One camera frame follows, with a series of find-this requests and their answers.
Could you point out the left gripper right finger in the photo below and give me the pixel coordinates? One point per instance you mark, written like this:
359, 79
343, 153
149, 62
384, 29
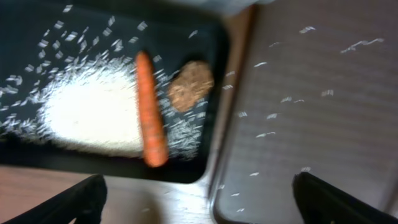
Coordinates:
320, 202

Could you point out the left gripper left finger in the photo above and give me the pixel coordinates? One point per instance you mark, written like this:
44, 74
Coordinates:
80, 204

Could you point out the orange carrot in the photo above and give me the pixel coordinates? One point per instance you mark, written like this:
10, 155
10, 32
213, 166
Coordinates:
153, 135

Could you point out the dried shiitake mushroom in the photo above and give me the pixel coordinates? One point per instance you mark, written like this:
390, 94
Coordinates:
194, 82

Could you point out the cooked white rice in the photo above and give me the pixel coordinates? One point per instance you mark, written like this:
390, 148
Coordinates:
88, 105

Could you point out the brown serving tray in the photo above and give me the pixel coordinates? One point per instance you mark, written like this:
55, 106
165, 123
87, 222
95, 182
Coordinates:
317, 94

